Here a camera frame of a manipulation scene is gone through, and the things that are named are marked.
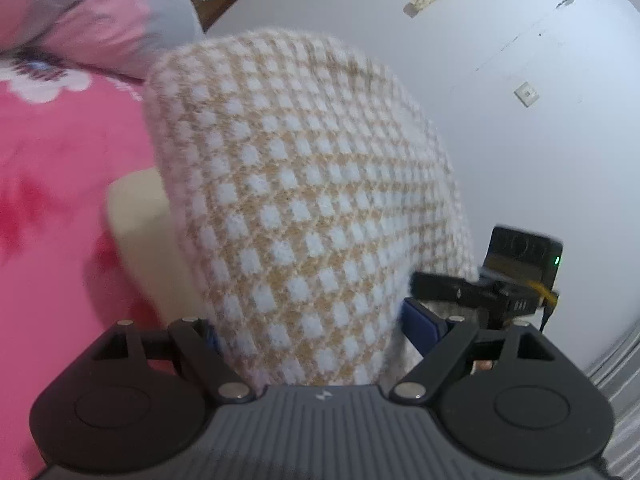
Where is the beige white houndstooth cardigan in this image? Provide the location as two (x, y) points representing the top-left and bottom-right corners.
(143, 29), (477, 388)

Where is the folded cream garment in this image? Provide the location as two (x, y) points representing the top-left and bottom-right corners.
(106, 168), (204, 325)

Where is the pink floral bed sheet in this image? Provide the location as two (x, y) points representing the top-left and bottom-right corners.
(1, 50), (155, 479)

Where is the pink grey floral duvet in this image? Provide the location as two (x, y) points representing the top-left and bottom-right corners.
(1, 0), (204, 79)

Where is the black camera box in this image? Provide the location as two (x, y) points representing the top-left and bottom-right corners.
(483, 226), (564, 290)

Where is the black charging cable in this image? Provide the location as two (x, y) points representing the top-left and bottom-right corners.
(529, 282), (561, 334)

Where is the white wall socket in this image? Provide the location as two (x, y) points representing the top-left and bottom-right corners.
(514, 81), (539, 107)

